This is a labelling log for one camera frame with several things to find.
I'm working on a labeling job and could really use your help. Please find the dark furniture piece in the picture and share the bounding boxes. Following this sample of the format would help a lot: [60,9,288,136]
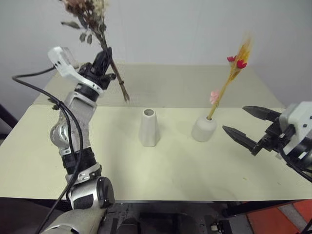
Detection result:
[0,104,19,141]

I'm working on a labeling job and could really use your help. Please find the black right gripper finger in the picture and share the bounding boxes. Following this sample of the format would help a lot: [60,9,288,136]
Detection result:
[222,125,259,156]
[242,105,281,123]

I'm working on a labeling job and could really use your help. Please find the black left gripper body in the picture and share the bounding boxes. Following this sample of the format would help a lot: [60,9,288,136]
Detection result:
[78,62,117,91]

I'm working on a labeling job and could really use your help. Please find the dried brown flower bouquet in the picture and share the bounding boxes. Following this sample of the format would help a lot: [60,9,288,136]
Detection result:
[60,0,130,102]

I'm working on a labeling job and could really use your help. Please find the black table frame bar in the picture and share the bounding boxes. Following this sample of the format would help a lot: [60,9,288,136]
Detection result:
[220,199,312,218]

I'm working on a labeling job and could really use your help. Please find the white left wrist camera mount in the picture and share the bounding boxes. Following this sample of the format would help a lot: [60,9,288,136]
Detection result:
[47,46,106,96]

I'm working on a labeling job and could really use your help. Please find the yellow bouquet with red flowers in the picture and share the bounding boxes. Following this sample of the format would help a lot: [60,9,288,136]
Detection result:
[209,31,255,120]

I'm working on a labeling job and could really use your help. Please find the short round white vase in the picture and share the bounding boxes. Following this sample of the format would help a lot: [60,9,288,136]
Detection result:
[191,115,217,143]

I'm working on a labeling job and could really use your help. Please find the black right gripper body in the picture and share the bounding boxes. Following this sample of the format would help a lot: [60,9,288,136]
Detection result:
[251,117,296,156]

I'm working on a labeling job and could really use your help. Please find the tall tapered white vase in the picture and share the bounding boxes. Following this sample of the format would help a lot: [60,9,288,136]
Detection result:
[138,108,162,148]

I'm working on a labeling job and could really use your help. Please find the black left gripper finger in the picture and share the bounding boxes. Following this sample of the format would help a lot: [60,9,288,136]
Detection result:
[104,46,114,73]
[94,50,108,72]

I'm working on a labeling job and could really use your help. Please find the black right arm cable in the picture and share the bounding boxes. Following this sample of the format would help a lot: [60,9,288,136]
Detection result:
[276,143,312,183]

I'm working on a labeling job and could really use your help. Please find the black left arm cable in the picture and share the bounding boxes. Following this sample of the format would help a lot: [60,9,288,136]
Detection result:
[11,66,85,234]

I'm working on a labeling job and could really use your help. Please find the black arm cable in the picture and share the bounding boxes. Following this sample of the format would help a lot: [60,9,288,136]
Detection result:
[11,66,85,234]
[276,143,312,183]

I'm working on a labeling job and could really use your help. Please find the dark rounded shape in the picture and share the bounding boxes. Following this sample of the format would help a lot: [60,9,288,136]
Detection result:
[116,216,141,234]

